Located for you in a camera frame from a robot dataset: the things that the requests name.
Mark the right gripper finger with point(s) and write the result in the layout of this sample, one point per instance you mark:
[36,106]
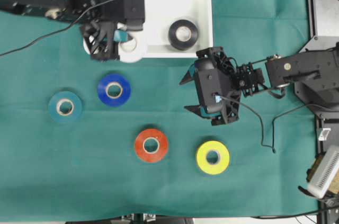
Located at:
[198,110]
[189,75]

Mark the red tape roll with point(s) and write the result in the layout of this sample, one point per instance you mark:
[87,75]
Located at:
[151,145]

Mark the white plastic case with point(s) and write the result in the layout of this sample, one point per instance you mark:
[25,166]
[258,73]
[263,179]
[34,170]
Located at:
[159,16]

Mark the black tape roll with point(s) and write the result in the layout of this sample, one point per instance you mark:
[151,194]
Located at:
[183,34]

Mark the white perforated box device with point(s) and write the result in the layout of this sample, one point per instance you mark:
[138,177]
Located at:
[323,175]

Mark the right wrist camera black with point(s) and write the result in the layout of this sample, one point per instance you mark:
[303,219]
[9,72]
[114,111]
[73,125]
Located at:
[211,84]

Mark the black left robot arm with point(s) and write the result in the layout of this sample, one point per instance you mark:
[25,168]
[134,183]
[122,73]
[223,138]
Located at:
[51,9]

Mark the yellow tape roll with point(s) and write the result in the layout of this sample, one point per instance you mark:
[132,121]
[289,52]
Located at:
[212,157]

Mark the white tape roll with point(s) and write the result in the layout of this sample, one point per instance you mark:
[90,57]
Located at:
[134,50]

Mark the teal tape roll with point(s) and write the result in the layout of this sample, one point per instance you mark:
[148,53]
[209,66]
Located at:
[65,107]

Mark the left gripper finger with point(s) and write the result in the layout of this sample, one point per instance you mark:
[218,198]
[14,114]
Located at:
[122,36]

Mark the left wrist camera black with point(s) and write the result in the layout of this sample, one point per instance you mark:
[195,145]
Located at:
[128,12]

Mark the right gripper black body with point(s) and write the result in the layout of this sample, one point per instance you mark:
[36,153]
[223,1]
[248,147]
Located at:
[244,80]

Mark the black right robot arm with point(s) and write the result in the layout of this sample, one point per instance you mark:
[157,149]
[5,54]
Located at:
[314,74]

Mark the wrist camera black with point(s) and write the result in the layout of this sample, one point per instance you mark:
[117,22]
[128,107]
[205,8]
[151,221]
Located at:
[211,84]
[128,12]

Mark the black stand base bottom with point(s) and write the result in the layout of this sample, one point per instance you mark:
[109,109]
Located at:
[142,218]

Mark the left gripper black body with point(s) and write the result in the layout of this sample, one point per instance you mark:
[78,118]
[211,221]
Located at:
[96,27]

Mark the blue tape roll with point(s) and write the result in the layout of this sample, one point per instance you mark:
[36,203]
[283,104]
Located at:
[113,90]

